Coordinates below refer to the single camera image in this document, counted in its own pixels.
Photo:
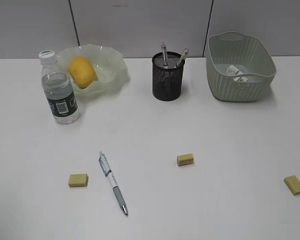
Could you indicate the blue and white pen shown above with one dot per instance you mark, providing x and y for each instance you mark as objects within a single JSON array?
[{"x": 104, "y": 164}]

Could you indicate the grey and white pen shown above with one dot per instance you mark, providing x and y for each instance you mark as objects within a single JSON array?
[{"x": 164, "y": 55}]

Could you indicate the beige and white pen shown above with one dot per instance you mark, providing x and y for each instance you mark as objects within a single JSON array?
[{"x": 182, "y": 57}]

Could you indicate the yellow mango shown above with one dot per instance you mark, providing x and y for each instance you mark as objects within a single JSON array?
[{"x": 82, "y": 71}]

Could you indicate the white waste paper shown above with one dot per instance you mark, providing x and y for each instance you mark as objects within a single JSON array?
[{"x": 234, "y": 71}]

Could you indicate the clear water bottle green label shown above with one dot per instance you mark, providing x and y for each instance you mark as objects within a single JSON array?
[{"x": 58, "y": 89}]

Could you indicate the yellow eraser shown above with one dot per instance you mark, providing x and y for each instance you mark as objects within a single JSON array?
[
  {"x": 293, "y": 184},
  {"x": 185, "y": 159},
  {"x": 78, "y": 180}
]

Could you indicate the black mesh pen holder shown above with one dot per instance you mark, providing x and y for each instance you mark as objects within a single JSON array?
[{"x": 167, "y": 82}]

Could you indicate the pale green woven basket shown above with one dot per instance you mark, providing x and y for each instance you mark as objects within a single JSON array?
[{"x": 249, "y": 55}]

